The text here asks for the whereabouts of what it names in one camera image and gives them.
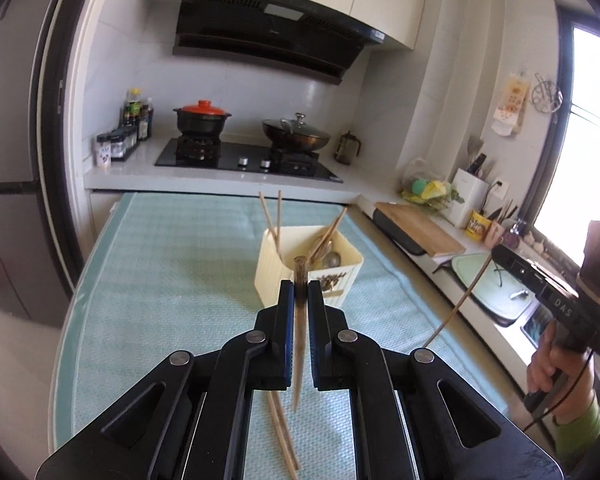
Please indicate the row of spice jars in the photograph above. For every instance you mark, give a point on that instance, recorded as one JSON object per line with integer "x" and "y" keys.
{"x": 117, "y": 147}

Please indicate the light blue quilted mat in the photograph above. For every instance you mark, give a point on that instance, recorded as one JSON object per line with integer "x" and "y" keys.
{"x": 180, "y": 285}

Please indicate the yellow printed container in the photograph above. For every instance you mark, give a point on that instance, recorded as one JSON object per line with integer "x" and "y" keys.
{"x": 480, "y": 224}

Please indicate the plastic bag of sponges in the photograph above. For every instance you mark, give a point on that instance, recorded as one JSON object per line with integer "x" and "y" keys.
{"x": 430, "y": 187}

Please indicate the kitchen sink with lid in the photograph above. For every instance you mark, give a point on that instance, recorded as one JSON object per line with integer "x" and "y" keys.
{"x": 490, "y": 290}

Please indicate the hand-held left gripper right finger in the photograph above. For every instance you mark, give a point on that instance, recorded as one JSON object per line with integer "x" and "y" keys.
{"x": 314, "y": 350}

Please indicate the black gas stove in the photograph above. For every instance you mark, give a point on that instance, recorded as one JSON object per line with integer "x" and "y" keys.
{"x": 230, "y": 157}

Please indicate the pink cup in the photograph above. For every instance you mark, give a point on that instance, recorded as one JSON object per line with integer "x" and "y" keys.
{"x": 498, "y": 236}

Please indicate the person's right hand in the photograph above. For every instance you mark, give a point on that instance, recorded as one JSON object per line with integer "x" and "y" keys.
{"x": 570, "y": 380}

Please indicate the white knife block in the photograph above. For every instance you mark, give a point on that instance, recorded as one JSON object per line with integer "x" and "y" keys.
{"x": 470, "y": 200}

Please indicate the wooden chopstick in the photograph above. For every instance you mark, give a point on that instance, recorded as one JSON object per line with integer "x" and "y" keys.
{"x": 325, "y": 240}
{"x": 300, "y": 270}
{"x": 286, "y": 432}
{"x": 341, "y": 216}
{"x": 278, "y": 427}
{"x": 279, "y": 215}
{"x": 460, "y": 305}
{"x": 266, "y": 217}

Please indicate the glass french press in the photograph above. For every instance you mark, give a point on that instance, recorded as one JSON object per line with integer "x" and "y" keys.
{"x": 348, "y": 150}

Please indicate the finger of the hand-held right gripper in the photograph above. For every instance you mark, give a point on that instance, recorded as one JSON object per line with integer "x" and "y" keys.
{"x": 515, "y": 265}

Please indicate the frying pan with glass lid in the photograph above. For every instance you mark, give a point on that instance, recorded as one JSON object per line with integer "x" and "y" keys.
{"x": 295, "y": 135}

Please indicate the black range hood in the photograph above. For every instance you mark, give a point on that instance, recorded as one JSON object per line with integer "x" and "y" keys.
{"x": 265, "y": 30}

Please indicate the sauce bottle with yellow cap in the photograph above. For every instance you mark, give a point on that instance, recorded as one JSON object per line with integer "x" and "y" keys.
{"x": 132, "y": 107}

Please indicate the person's right forearm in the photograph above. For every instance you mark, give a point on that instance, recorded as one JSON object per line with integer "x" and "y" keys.
{"x": 580, "y": 425}

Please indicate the black pot with orange lid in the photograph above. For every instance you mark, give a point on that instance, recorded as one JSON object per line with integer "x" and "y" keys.
{"x": 202, "y": 122}

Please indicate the dark framed window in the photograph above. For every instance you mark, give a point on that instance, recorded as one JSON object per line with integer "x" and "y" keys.
{"x": 595, "y": 135}

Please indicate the hanging wall calendar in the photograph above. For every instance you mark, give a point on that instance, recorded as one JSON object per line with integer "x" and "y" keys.
{"x": 512, "y": 105}

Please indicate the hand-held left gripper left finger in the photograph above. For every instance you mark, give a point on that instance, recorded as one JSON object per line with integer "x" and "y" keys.
{"x": 286, "y": 345}

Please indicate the grey refrigerator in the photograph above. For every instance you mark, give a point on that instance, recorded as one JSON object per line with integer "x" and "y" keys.
{"x": 15, "y": 160}

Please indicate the dark sauce bottle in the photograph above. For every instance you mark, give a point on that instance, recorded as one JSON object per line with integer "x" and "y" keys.
{"x": 146, "y": 122}

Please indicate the large metal spoon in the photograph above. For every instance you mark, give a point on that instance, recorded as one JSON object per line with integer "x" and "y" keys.
{"x": 331, "y": 260}

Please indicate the white ribbed utensil holder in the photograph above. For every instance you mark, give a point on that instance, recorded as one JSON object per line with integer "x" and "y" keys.
{"x": 270, "y": 270}

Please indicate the wooden cutting board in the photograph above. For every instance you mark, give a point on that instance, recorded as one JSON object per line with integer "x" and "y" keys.
{"x": 420, "y": 227}

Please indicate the white wall outlet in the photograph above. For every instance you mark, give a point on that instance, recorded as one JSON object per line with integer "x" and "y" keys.
{"x": 498, "y": 189}

